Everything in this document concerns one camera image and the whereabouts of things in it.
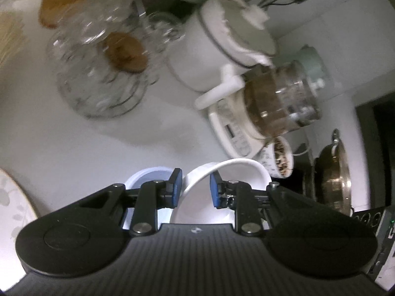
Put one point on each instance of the white leaf-print plate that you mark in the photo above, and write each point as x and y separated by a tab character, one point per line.
12	203

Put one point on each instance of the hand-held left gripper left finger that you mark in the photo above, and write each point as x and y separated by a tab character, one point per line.
176	188

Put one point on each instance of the plastic jar with red lid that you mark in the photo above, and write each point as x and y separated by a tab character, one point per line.
61	0

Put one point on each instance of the white plastic cup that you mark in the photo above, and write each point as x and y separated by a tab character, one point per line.
197	188

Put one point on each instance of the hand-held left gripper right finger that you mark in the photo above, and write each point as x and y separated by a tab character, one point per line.
215	191

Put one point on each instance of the speckled white cup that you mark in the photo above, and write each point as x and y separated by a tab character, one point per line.
277	157

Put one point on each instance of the pale green container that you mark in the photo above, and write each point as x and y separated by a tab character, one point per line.
311	61

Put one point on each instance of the white lidded pot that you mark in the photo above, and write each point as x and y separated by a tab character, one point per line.
197	52

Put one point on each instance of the translucent plastic cup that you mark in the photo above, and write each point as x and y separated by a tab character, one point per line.
145	174

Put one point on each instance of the white kettle base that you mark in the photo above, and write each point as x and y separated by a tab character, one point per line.
234	134

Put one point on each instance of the brown wooden coaster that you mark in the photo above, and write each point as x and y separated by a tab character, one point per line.
125	52

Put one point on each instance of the pile of glass cups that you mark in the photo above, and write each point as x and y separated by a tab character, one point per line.
89	80

